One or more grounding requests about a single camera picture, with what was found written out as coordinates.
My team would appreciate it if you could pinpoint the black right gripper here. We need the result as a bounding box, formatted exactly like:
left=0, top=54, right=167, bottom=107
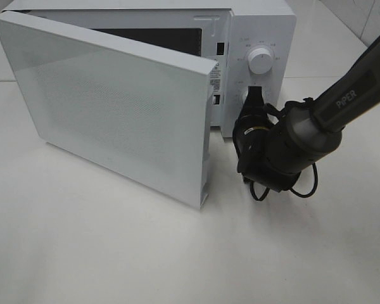
left=232, top=86, right=276, bottom=184

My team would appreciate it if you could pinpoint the white round knob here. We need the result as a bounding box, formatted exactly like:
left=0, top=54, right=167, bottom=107
left=240, top=90, right=248, bottom=105
left=247, top=45, right=274, bottom=75

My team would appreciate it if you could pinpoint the white microwave door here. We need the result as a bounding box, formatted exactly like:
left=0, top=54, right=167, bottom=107
left=0, top=11, right=216, bottom=209

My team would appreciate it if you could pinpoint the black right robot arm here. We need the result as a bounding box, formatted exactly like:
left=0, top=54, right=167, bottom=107
left=232, top=36, right=380, bottom=192

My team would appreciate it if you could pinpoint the white microwave oven body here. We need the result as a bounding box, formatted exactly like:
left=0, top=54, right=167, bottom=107
left=7, top=1, right=296, bottom=137

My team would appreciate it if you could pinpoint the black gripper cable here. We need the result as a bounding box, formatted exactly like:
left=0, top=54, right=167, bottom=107
left=243, top=103, right=319, bottom=201

